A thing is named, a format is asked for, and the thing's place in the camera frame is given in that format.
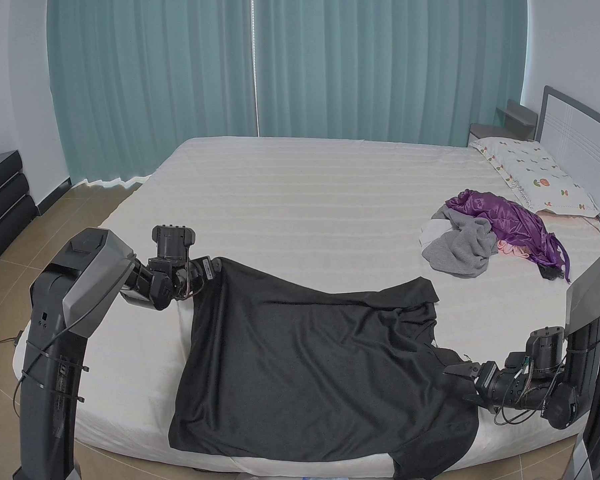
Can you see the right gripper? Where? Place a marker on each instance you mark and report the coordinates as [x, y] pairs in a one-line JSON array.
[[490, 383]]

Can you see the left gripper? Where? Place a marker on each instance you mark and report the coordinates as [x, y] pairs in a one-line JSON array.
[[206, 270]]

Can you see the black T-shirt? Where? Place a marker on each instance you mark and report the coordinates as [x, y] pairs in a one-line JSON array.
[[305, 368]]

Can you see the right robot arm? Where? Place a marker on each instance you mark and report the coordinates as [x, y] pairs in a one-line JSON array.
[[595, 288]]

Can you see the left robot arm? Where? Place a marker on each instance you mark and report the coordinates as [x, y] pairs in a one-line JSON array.
[[80, 278]]

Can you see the bed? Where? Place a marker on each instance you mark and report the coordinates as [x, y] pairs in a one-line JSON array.
[[305, 208]]

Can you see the grey knit garment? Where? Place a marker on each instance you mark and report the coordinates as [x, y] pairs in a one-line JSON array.
[[460, 253]]

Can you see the pink garment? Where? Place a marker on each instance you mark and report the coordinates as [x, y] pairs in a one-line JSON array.
[[510, 249]]

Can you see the dark grey lace garment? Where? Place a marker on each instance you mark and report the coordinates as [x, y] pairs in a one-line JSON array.
[[550, 271]]

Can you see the white garment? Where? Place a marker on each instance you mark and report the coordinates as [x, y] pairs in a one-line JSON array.
[[432, 233]]

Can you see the purple satin garment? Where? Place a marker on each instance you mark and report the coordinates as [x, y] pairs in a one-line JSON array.
[[510, 218]]

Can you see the white printed pillow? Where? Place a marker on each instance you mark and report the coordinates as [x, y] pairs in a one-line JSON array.
[[535, 173]]

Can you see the blue-green curtain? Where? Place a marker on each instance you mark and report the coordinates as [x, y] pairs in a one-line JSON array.
[[380, 53], [150, 68]]

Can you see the black chest of drawers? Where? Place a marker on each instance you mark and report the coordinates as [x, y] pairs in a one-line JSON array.
[[2, 208]]

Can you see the grey bedside table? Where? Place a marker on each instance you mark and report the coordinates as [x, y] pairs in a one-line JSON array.
[[510, 120]]

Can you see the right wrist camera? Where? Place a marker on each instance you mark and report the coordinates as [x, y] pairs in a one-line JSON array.
[[517, 360]]

